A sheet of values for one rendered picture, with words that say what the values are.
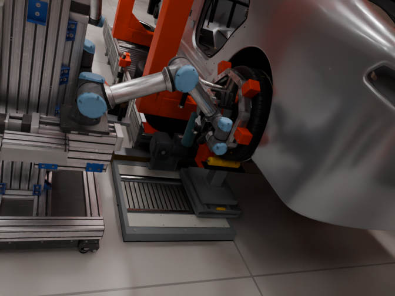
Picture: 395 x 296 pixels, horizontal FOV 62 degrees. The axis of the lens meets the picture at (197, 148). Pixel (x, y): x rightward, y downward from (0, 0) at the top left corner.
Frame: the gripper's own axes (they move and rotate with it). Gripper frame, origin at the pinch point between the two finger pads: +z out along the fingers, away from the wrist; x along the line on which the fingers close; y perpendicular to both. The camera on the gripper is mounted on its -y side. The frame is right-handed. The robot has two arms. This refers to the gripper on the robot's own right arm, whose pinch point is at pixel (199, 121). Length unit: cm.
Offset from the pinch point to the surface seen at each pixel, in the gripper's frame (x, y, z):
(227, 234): -43, -75, -23
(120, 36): 12, -26, 253
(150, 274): 18, -83, -48
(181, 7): 12, 52, 60
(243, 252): -56, -83, -33
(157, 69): 16, 7, 60
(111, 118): 40, -38, 56
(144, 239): 18, -80, -23
